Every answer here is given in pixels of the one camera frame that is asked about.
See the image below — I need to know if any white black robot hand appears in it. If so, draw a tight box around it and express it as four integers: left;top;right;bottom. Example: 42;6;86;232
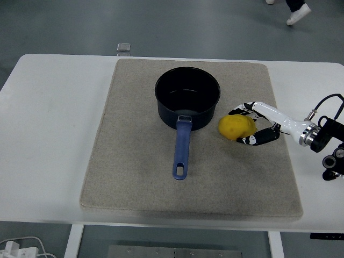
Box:
228;101;309;146

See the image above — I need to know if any person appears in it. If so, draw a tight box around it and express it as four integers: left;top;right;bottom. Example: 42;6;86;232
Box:
265;0;312;26

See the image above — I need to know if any black table control panel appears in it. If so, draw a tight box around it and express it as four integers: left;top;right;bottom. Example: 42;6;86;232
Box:
310;232;344;240

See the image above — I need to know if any white table leg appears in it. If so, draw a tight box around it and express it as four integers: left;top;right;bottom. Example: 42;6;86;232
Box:
268;231;285;258
63;224;85;258

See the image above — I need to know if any beige fabric mat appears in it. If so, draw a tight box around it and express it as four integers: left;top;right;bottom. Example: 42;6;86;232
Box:
79;58;304;221

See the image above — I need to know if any white power strip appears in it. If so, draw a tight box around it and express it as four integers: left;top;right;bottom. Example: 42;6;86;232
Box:
0;240;39;258

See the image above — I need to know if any blue pot with handle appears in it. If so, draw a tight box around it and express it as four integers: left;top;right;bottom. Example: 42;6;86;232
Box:
154;66;221;181

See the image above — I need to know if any white cable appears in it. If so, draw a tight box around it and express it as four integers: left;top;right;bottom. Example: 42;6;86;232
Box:
0;236;55;258

